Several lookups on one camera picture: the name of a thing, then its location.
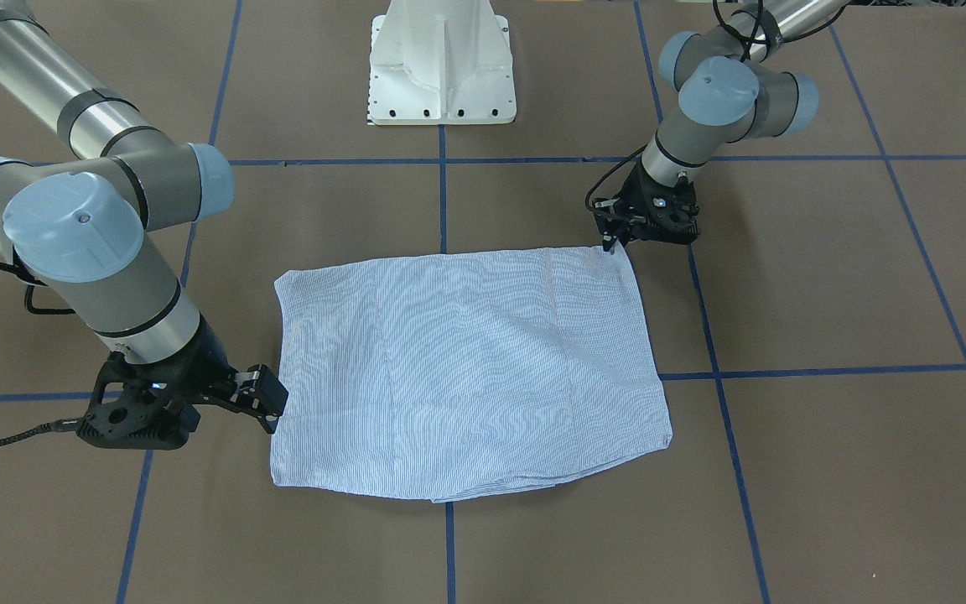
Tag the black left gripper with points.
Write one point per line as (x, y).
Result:
(639, 190)

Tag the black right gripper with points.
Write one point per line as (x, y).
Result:
(210, 364)

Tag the blue striped button shirt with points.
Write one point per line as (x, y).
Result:
(446, 377)

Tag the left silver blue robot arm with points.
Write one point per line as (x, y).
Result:
(723, 95)

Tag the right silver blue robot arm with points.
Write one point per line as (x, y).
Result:
(81, 228)

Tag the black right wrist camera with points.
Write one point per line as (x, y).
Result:
(128, 412)

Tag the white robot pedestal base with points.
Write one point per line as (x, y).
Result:
(441, 63)

